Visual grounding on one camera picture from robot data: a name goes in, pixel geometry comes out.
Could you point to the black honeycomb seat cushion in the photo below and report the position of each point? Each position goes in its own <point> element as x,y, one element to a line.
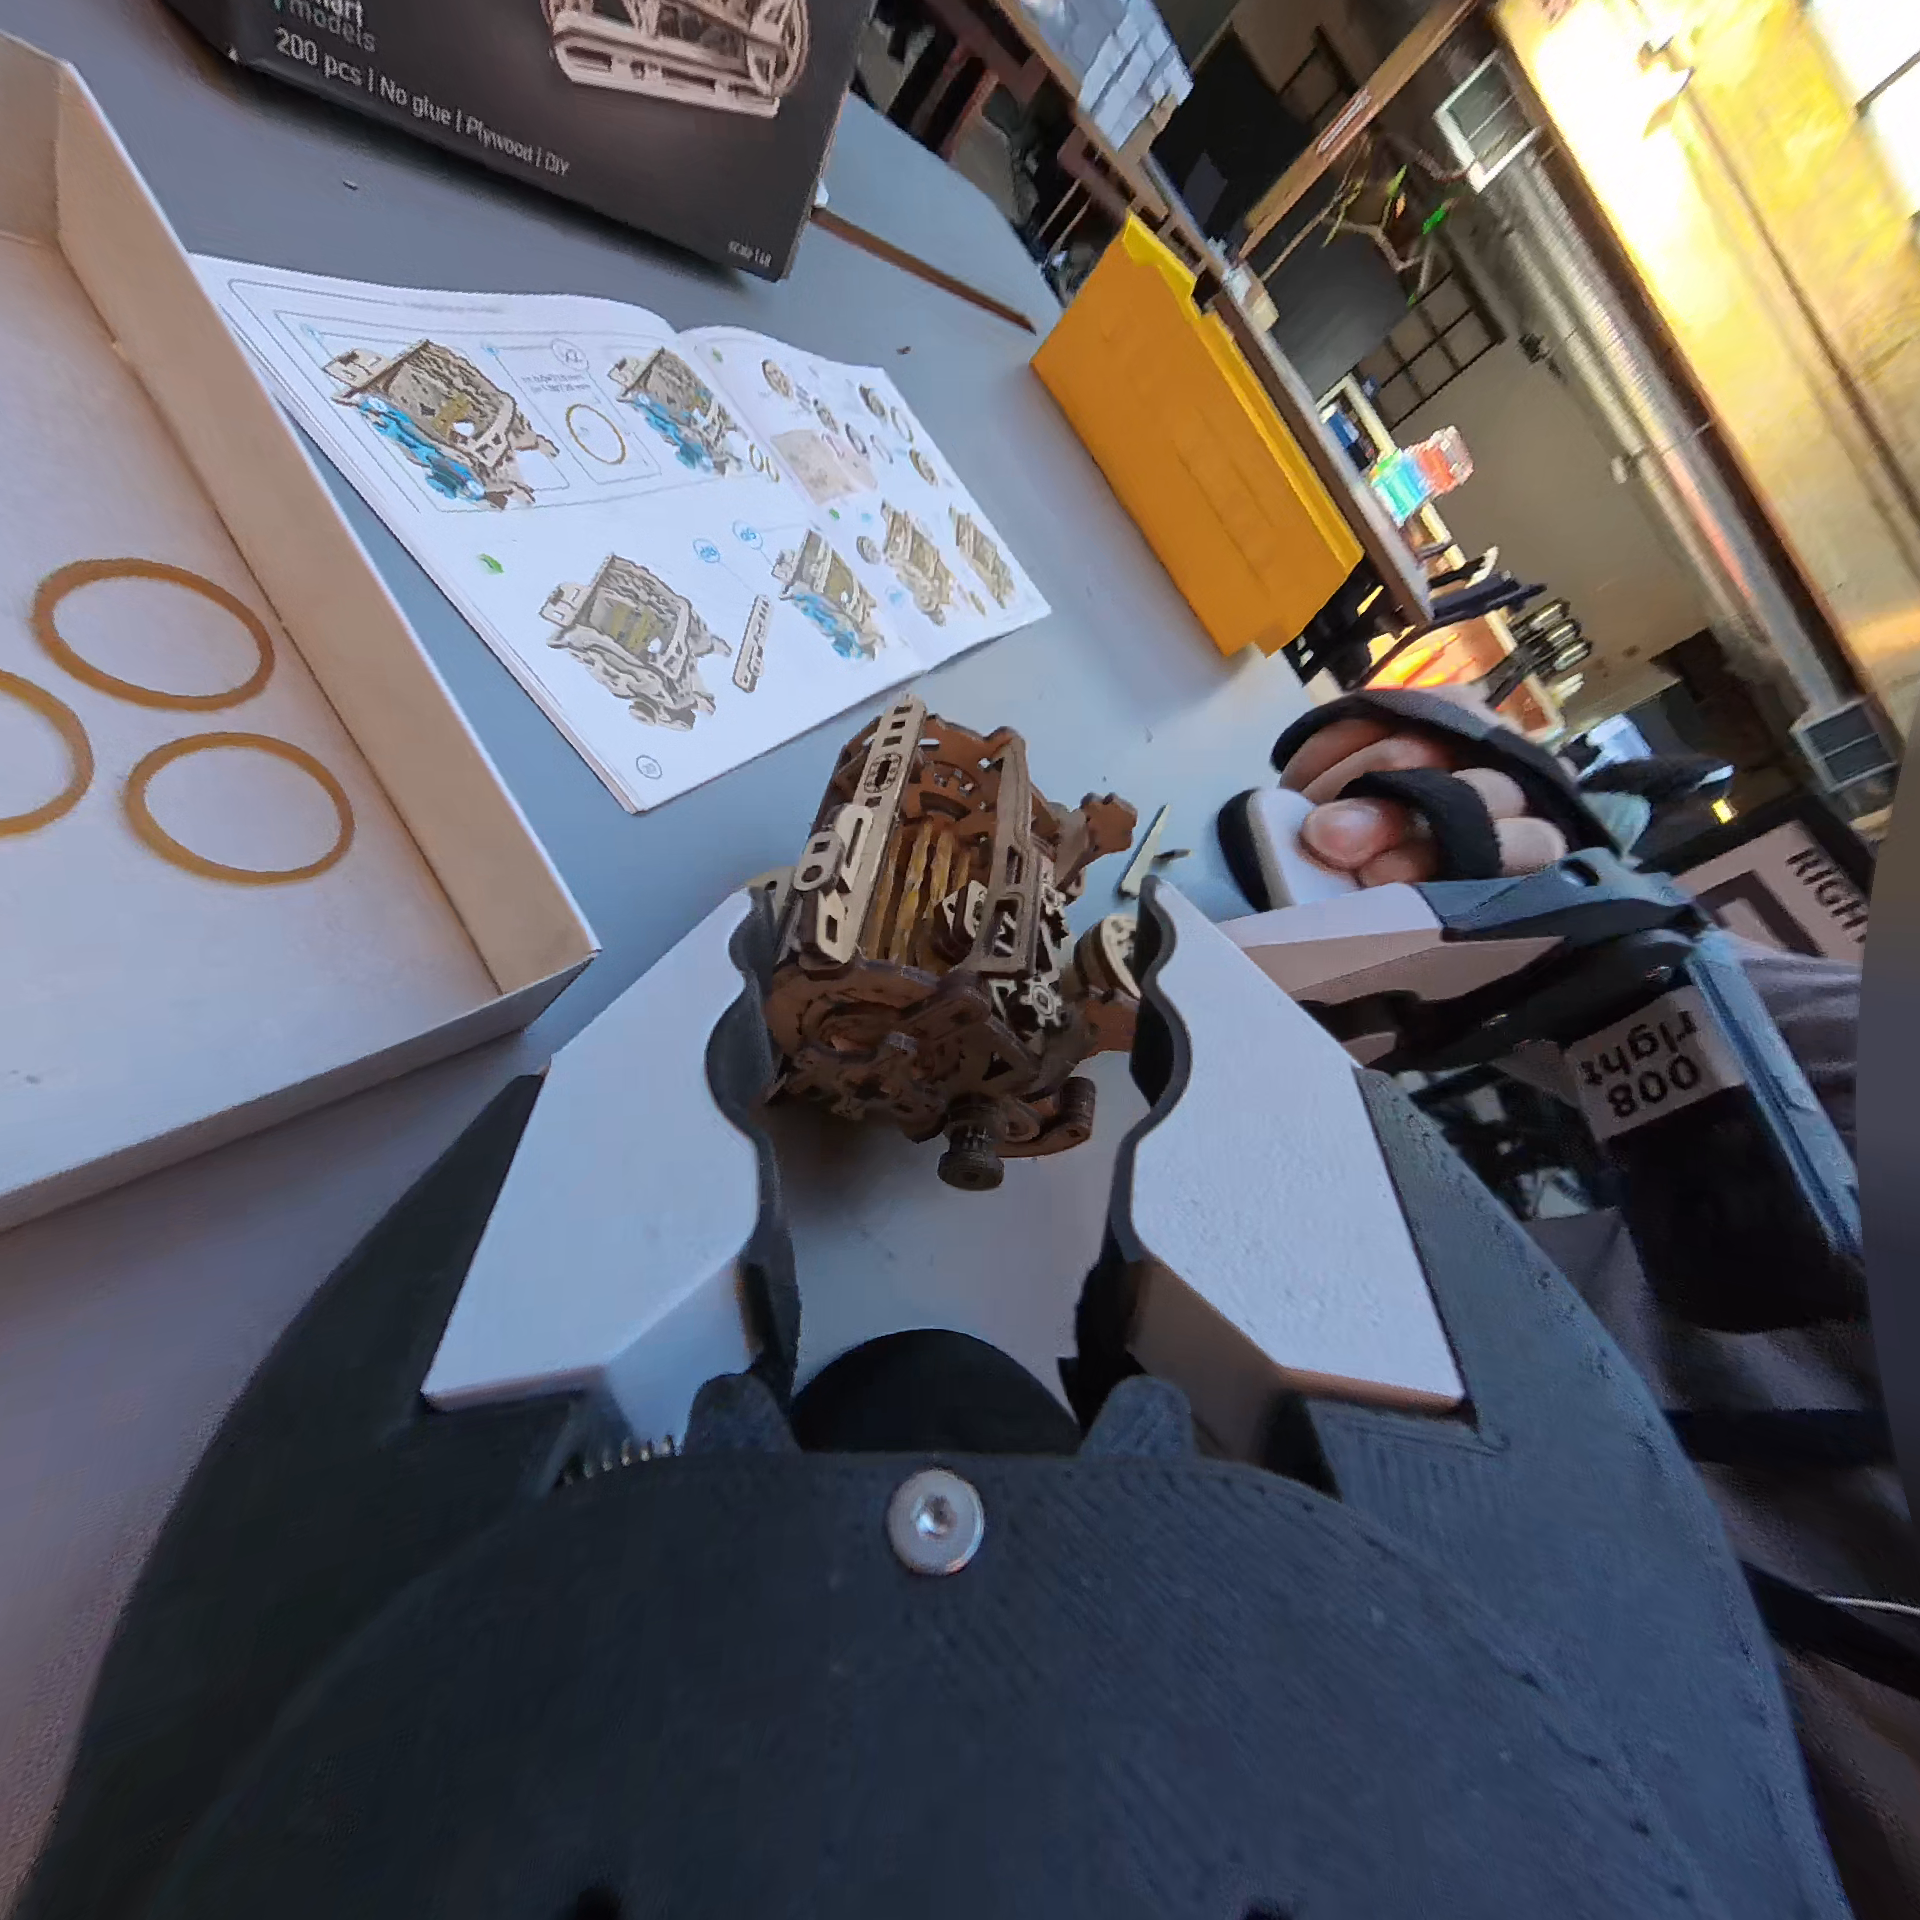
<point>931,1396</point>

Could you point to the white air conditioner unit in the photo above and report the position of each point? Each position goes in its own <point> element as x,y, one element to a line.
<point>1483,120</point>
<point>1844,749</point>

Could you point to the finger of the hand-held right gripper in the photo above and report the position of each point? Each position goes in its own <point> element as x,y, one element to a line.
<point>1336,938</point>
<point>1382,1014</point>

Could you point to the yellow plastic bin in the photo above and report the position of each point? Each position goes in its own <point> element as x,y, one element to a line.
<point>1184,451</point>

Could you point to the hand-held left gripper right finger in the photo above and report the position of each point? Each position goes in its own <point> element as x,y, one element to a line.
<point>1276,1202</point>

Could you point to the tan rubber band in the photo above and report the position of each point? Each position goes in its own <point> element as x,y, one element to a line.
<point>84,751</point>
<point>154,565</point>
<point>240,739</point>

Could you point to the person's grey trousers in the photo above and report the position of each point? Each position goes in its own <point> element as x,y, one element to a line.
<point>1695,1424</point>

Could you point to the open instruction booklet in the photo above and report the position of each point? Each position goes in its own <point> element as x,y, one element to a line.
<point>630,525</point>

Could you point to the person's right hand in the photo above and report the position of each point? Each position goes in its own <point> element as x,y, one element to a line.
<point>1382,834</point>

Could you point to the stack of grey boxes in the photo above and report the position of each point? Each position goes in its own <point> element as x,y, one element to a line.
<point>1132,61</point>

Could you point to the black model kit box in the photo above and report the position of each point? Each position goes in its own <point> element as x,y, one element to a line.
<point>523,136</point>

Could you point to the white cardboard tray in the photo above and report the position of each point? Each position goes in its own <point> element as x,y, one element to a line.
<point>148,974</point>

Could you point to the colourful plastic containers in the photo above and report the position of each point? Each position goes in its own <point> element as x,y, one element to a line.
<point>1425,475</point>

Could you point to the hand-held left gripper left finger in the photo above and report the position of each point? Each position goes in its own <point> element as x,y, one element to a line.
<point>600,1202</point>

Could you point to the round wooden wheel part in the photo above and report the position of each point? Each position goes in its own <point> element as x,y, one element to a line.
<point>1110,954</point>

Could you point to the wooden submarine model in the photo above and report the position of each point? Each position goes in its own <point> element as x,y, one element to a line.
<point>900,960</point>

